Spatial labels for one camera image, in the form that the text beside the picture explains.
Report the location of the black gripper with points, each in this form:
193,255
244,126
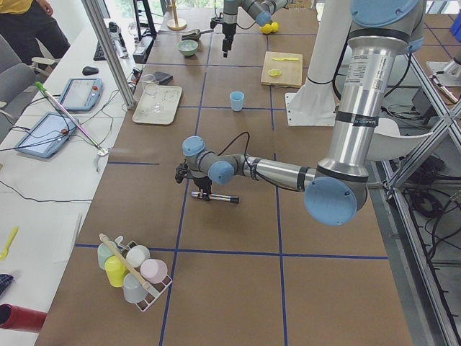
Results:
228,30
199,177

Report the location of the steel muddler black tip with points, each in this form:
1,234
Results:
217,197

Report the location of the lemon half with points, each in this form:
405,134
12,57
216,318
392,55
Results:
274,72

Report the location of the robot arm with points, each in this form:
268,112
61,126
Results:
260,11
354,52

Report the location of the blue paper cup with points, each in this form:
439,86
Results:
236,100

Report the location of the white cup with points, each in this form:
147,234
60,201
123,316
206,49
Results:
137,255

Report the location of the pink cup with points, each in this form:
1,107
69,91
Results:
154,270

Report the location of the mint green cup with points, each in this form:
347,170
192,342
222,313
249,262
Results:
103,254

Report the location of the yellow cup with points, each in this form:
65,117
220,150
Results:
115,271

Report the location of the grey cup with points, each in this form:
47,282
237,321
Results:
133,290

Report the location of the green bowl of ice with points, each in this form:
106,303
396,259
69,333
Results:
187,47

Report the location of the steel ice scoop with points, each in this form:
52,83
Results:
196,34

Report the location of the whole yellow lemons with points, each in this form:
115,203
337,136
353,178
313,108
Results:
269,28

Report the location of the yellow plastic knife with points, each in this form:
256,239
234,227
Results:
285,59

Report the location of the bamboo cutting board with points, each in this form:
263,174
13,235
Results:
292,72

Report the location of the clear wine glass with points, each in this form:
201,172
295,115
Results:
150,88

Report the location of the cream bear serving tray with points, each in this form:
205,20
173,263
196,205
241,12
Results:
168,97

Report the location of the black keyboard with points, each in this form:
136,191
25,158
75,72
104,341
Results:
99,53

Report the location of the black computer mouse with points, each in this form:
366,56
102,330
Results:
89,70

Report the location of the blue teach pendant tablet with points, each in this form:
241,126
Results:
81,94

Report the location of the person in yellow shirt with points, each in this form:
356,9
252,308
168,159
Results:
26,24

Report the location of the grey office chair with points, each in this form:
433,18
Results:
18,81

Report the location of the red cylinder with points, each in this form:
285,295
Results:
21,319

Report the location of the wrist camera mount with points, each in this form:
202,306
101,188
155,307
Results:
182,172

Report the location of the white wire cup rack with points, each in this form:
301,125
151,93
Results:
120,249

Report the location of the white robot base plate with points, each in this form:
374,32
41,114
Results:
310,109

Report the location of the aluminium frame post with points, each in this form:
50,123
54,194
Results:
96,19

